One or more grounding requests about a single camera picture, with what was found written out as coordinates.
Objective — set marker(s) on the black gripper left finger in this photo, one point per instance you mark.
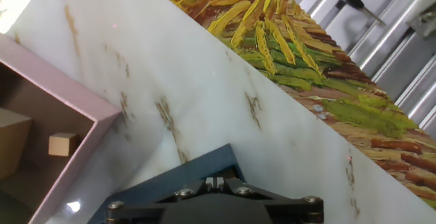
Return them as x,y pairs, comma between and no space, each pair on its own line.
143,208

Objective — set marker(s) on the dark blue cardboard box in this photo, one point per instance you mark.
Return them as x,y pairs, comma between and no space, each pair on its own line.
177,176

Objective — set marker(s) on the tiny wooden cube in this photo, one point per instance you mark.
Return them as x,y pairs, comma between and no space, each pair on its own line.
61,144

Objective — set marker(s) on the white marble pattern mat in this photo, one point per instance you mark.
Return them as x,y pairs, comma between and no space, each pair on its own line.
204,81

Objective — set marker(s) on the pink cardboard box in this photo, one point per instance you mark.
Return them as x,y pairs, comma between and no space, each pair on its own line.
75,98

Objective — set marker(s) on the large wooden cube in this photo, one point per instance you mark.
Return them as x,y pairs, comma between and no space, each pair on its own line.
12,142

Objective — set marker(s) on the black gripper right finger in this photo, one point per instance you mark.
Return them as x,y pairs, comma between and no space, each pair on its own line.
293,208

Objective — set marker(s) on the yellow green painted cloth strip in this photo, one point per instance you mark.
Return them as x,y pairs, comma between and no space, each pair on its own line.
306,64

